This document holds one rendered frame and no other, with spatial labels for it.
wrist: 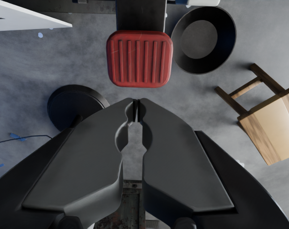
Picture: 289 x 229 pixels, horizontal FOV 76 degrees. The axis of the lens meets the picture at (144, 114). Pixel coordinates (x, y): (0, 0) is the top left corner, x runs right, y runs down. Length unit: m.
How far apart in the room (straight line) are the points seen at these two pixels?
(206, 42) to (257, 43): 0.25
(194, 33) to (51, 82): 0.79
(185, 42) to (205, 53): 0.12
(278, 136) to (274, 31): 0.50
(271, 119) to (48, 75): 1.09
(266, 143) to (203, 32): 0.59
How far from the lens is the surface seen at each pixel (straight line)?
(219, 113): 1.21
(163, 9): 0.25
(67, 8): 0.98
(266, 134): 0.95
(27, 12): 0.70
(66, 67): 1.08
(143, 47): 0.20
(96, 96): 1.07
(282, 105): 0.89
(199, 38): 1.00
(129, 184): 1.52
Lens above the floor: 0.96
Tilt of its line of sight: 58 degrees down
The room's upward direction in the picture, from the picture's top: 180 degrees clockwise
